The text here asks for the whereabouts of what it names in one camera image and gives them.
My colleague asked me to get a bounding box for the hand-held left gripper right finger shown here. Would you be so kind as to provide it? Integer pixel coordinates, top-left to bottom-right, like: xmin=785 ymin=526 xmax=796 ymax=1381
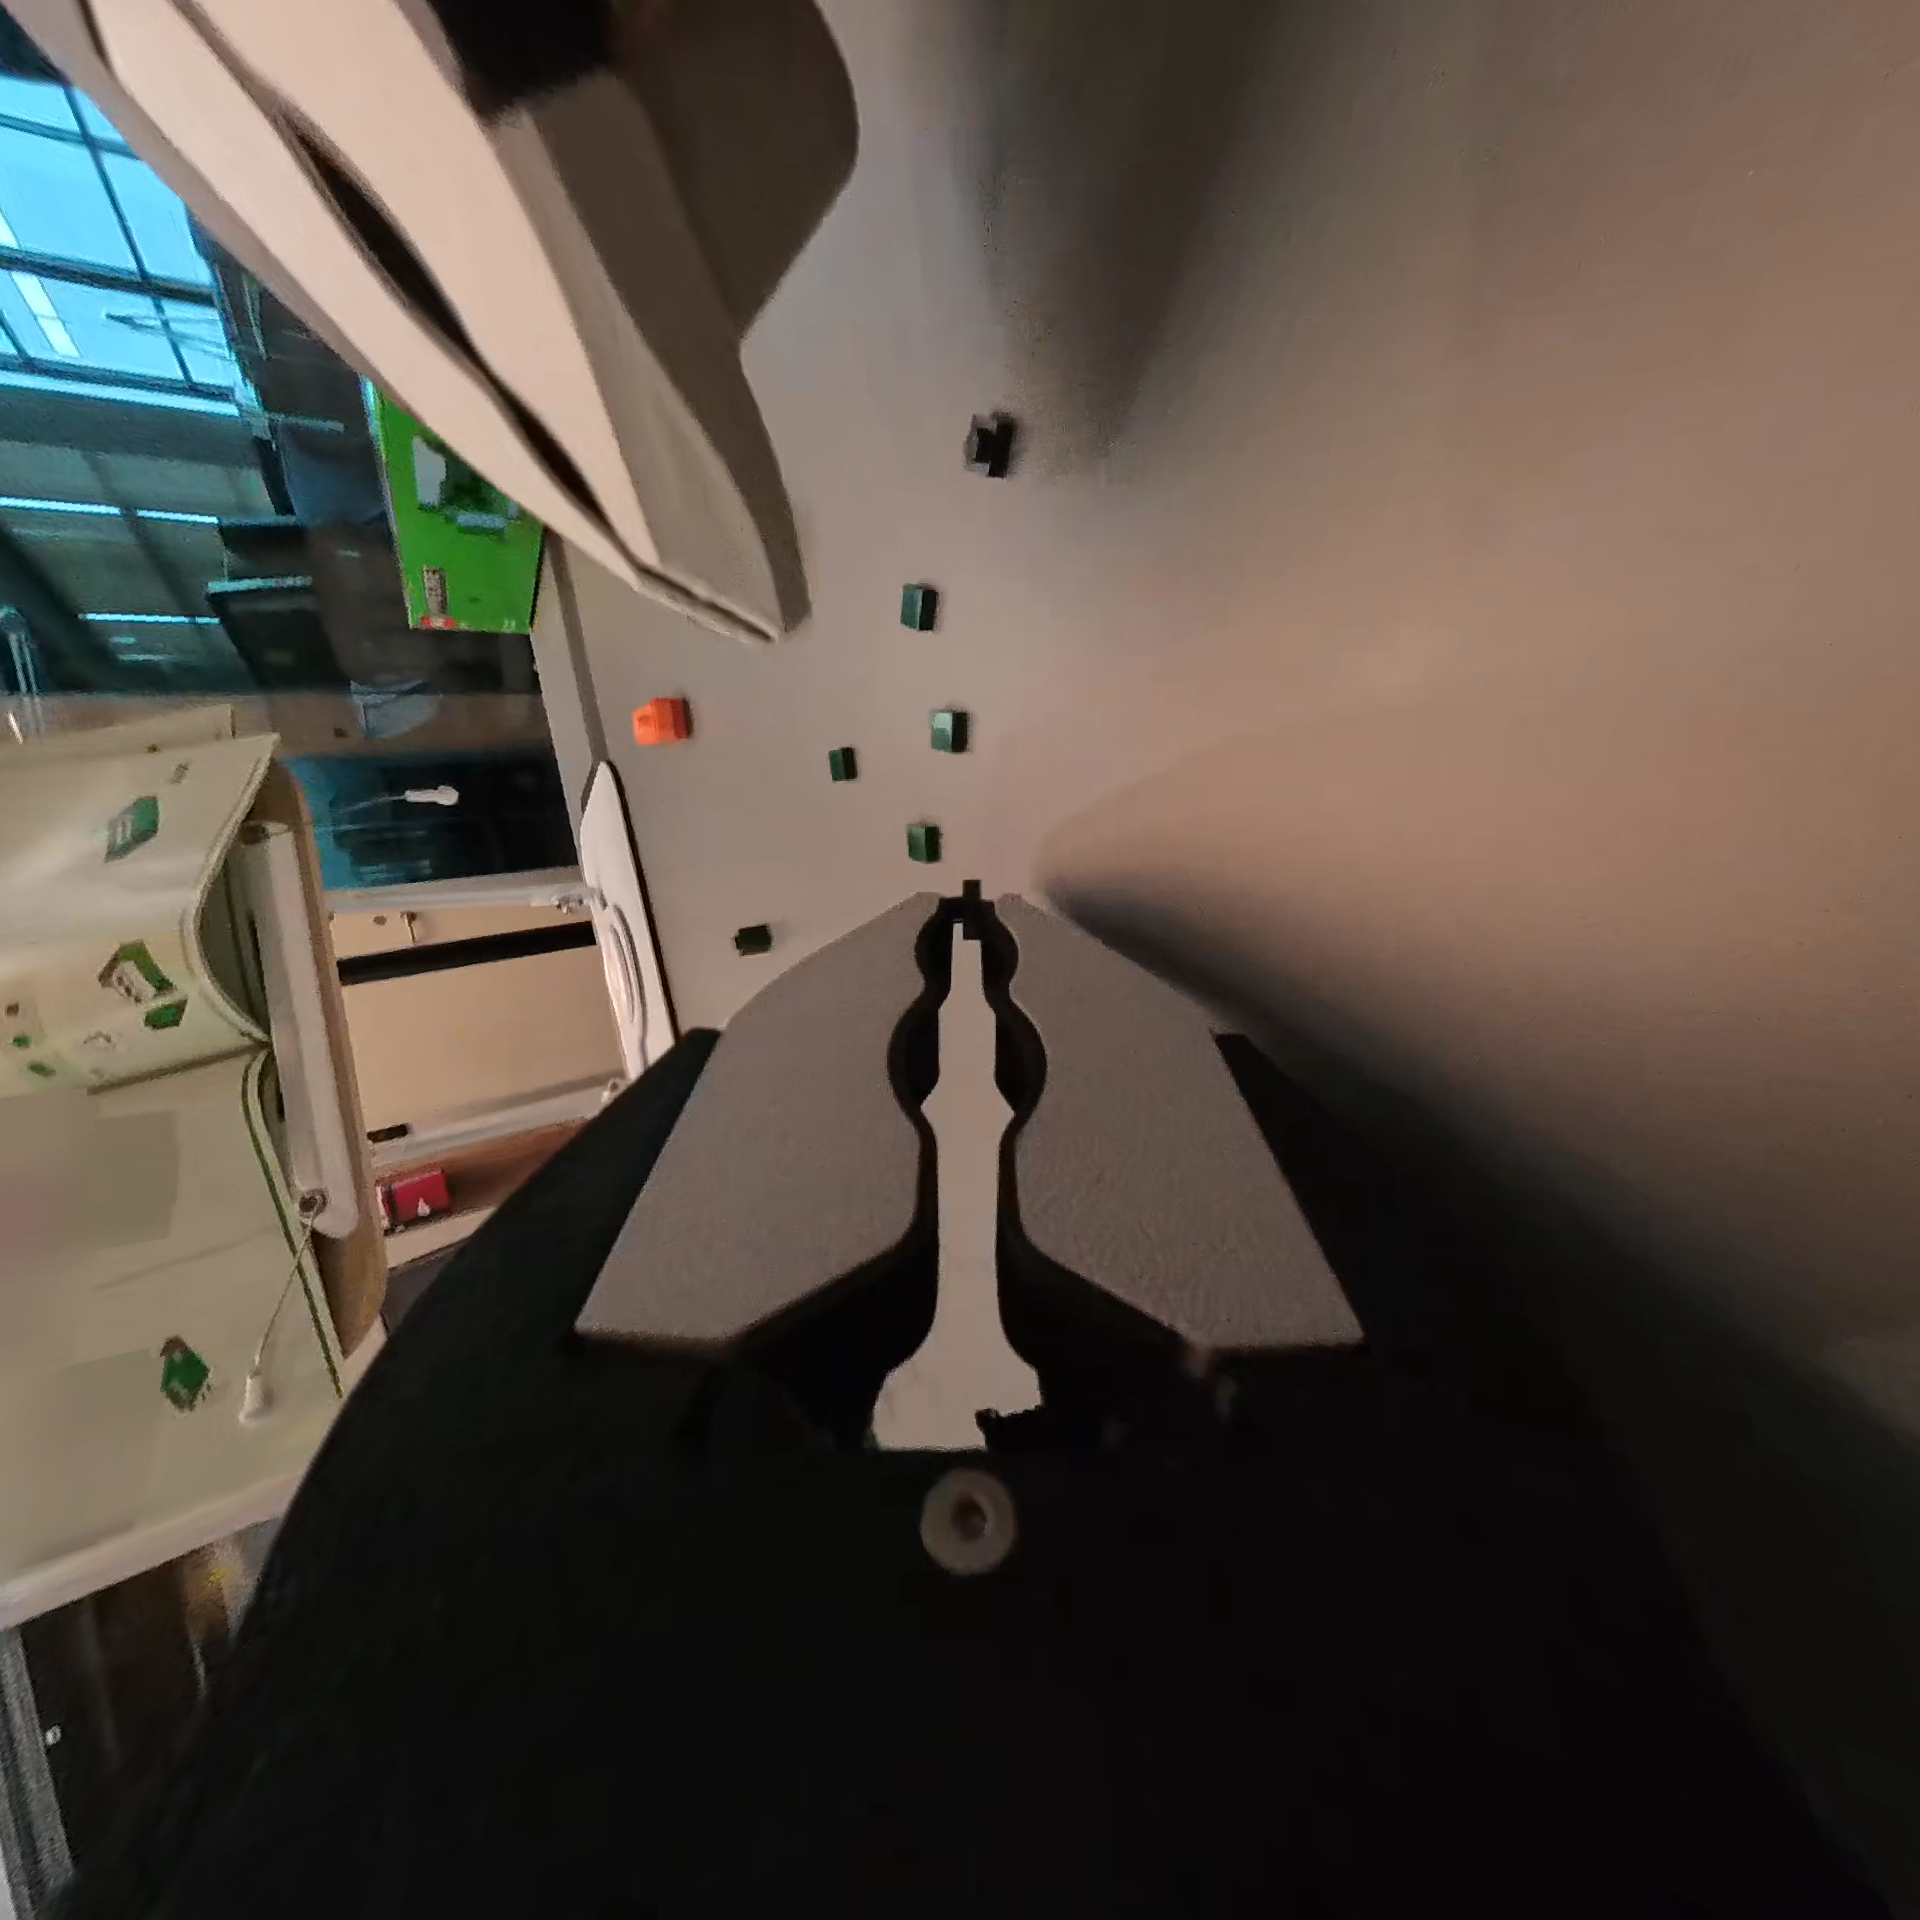
xmin=983 ymin=895 xmax=1370 ymax=1445

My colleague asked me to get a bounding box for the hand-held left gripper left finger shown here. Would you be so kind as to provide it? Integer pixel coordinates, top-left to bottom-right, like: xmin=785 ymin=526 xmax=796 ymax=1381
xmin=575 ymin=891 xmax=963 ymax=1447

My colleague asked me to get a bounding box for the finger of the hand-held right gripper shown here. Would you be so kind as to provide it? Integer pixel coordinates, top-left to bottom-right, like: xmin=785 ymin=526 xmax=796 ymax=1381
xmin=30 ymin=0 xmax=650 ymax=577
xmin=180 ymin=0 xmax=820 ymax=646

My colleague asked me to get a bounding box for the pile of dark green pieces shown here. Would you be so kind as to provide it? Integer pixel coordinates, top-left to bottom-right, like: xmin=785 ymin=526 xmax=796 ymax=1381
xmin=732 ymin=583 xmax=971 ymax=961

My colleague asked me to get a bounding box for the green lego set box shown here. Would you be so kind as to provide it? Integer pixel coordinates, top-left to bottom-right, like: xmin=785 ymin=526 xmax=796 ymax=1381
xmin=369 ymin=380 xmax=547 ymax=635

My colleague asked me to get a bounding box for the lego instruction booklet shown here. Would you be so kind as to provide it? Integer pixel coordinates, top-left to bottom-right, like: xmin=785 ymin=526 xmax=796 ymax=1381
xmin=0 ymin=702 xmax=379 ymax=1625

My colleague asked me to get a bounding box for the white book stand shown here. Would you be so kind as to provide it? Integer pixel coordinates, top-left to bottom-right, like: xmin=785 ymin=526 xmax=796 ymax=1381
xmin=224 ymin=756 xmax=682 ymax=1431

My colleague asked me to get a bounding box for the wooden pillar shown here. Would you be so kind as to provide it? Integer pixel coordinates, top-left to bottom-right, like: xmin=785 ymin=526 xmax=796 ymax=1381
xmin=383 ymin=1118 xmax=601 ymax=1278

